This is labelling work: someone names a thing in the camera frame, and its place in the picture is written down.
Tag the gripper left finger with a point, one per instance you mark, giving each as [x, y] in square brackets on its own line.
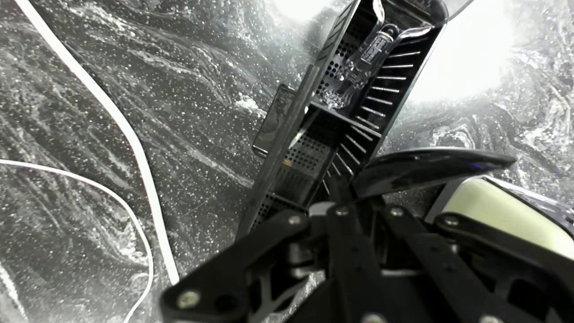
[251, 255]

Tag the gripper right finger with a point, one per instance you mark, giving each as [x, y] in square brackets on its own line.
[466, 264]

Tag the black perforated utensil rack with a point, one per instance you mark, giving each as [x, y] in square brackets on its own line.
[314, 152]

